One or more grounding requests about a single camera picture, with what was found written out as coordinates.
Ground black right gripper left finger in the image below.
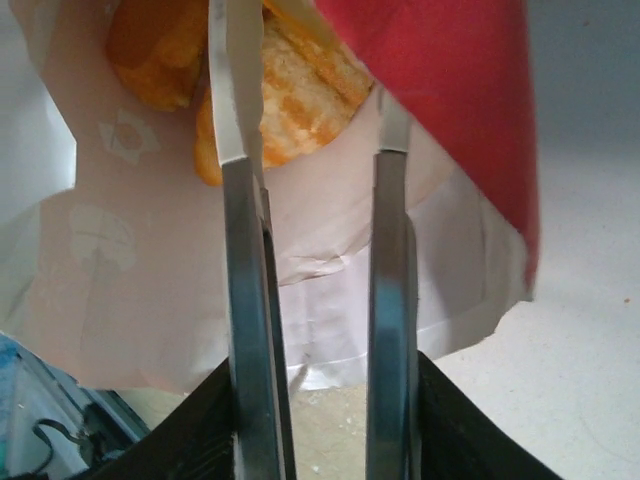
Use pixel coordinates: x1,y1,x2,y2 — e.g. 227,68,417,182
94,357,236,480

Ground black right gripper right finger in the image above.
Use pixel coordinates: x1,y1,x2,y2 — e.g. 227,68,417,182
415,348,579,480

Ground metal tongs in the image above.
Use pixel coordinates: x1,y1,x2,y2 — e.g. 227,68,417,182
207,0,422,480

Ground red and white paper bag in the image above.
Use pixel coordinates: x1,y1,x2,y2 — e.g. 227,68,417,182
0,0,545,396

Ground flaky tan fake croissant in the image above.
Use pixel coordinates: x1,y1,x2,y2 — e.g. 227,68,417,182
193,0,375,187

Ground round brown fake bun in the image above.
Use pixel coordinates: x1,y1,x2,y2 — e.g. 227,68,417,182
103,0,210,112

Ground metal table side rail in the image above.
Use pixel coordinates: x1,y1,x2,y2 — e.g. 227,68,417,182
9,344,151,480

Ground thin black wire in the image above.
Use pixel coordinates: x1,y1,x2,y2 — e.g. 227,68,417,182
30,417,101,480

